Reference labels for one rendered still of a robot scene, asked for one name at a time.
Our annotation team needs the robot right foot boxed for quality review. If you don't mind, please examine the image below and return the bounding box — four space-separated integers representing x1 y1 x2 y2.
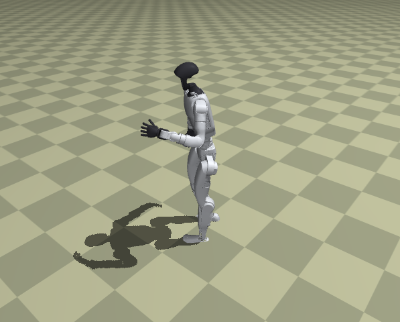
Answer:
197 213 220 221

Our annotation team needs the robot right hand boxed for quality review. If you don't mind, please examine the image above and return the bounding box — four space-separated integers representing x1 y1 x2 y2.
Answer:
185 129 196 137

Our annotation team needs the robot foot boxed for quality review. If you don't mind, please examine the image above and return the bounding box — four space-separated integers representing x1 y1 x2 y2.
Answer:
182 234 209 243
197 213 220 221

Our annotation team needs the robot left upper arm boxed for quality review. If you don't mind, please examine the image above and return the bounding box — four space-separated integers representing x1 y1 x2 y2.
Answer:
193 100 208 148

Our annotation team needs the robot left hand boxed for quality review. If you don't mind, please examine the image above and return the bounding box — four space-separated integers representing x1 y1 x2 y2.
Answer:
141 119 170 140

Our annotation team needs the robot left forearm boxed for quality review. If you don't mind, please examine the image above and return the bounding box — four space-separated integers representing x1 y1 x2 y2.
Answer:
159 130 203 147

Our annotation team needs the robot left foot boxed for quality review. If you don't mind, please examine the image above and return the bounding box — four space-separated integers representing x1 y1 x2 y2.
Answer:
182 234 209 243

